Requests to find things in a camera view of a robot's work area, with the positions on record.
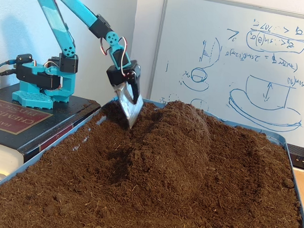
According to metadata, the blue cable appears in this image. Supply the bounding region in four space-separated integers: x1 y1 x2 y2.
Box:
0 59 17 74

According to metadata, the blue plastic tray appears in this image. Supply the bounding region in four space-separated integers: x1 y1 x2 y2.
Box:
0 92 304 228

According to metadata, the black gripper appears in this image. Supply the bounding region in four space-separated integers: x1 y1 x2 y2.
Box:
103 59 146 130

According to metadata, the whiteboard with blue drawings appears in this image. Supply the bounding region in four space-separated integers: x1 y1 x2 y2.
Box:
146 0 304 149

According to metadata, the black perforated box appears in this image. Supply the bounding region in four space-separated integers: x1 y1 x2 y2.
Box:
287 144 304 172

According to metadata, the black cable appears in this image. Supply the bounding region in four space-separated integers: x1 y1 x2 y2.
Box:
0 68 18 78

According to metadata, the black chemistry physics handbook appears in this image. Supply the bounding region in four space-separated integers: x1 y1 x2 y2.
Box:
0 82 102 187

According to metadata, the brown soil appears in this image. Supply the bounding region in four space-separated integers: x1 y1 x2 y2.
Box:
0 93 304 228

